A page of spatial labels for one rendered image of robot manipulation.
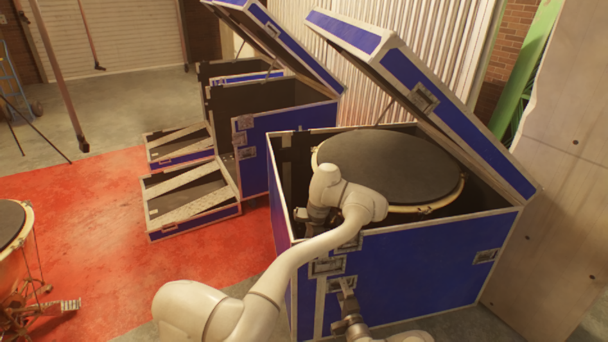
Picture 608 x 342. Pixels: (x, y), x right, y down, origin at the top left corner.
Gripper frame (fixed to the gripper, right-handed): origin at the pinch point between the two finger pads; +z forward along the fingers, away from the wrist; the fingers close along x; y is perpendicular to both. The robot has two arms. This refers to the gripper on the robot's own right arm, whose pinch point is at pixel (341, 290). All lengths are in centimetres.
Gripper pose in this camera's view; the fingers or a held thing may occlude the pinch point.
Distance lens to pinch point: 139.6
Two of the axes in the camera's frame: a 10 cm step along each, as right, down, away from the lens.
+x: 0.1, -8.7, -5.0
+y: 9.8, -0.9, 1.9
